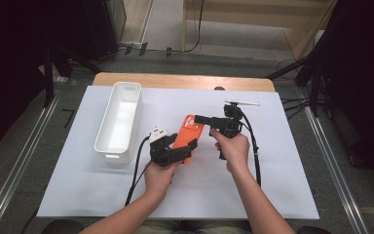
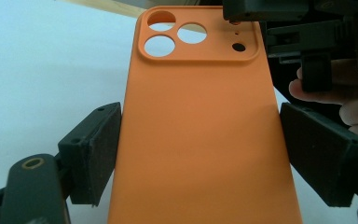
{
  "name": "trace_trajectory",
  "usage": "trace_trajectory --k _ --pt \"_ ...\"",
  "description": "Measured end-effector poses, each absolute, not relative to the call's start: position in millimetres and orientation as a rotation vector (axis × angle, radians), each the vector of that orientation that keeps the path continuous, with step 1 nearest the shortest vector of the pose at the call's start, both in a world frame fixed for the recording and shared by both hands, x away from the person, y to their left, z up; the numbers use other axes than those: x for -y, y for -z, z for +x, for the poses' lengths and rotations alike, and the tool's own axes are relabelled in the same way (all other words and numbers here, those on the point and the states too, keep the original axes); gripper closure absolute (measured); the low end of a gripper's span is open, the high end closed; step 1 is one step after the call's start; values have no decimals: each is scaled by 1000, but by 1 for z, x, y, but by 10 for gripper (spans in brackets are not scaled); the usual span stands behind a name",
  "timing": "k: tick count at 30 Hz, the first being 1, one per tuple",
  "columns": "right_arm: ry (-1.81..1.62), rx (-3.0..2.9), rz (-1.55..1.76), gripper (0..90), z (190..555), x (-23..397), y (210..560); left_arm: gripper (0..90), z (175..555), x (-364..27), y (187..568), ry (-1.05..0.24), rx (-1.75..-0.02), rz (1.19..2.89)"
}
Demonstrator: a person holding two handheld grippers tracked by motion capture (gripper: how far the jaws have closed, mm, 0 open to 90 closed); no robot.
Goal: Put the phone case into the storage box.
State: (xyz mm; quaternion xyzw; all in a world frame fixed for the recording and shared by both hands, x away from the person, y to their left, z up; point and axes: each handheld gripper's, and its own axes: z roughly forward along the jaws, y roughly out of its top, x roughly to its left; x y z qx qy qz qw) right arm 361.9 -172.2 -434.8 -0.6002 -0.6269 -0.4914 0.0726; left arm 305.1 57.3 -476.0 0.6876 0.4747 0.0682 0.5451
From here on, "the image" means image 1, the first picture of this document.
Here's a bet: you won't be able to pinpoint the black metal stand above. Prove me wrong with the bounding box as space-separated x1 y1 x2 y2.
266 55 325 118
43 45 102 109

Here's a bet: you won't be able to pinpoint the black curtain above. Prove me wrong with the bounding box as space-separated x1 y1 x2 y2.
305 0 374 183
0 0 120 159

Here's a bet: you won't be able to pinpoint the person's left hand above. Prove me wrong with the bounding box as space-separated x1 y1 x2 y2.
143 160 180 200

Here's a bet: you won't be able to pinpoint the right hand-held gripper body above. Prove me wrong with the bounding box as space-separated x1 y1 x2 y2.
221 99 261 138

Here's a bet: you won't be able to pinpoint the thin black hanging cable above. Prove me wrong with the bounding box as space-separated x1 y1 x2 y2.
169 0 206 54

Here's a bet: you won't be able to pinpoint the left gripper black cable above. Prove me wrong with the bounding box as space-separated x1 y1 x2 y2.
124 135 154 208

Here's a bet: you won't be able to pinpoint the metal floor rail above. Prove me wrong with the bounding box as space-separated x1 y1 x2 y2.
0 92 62 234
300 87 371 234

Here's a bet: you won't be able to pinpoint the black floor cable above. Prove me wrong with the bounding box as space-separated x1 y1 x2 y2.
280 97 308 120

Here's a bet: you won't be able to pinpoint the wooden table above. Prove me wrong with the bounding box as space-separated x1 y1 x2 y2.
92 71 277 93

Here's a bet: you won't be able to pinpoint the light wooden shelf frame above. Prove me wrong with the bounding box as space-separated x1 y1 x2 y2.
182 0 339 61

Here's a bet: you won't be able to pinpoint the person's grey pants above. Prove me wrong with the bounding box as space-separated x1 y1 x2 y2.
142 220 252 234

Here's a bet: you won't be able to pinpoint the glass cabinet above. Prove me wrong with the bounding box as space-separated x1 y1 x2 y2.
105 0 128 43

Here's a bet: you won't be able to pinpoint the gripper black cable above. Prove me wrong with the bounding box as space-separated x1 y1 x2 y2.
124 135 154 208
238 108 263 188

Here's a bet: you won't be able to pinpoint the person's right hand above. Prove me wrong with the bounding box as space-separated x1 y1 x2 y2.
209 128 251 176

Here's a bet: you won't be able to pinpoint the white table mat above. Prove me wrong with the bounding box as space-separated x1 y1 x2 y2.
36 85 320 221

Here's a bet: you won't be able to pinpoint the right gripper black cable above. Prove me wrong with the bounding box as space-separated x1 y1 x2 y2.
238 108 263 188

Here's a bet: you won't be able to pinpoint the orange phone case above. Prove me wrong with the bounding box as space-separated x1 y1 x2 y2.
171 113 206 165

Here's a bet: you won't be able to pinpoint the white plastic storage box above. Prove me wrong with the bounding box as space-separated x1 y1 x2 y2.
93 81 143 165

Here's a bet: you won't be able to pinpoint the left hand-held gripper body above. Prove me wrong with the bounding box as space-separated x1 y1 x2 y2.
147 126 177 168

